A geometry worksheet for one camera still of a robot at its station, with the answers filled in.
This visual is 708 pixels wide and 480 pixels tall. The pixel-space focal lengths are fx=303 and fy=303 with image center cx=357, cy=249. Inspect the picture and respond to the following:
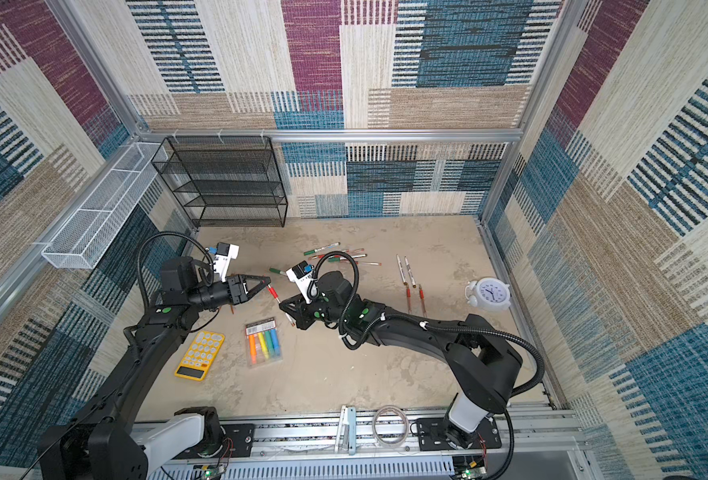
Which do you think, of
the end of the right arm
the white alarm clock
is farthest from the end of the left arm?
the white alarm clock

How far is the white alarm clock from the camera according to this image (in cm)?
96

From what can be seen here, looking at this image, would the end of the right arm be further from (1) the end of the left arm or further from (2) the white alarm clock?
(2) the white alarm clock
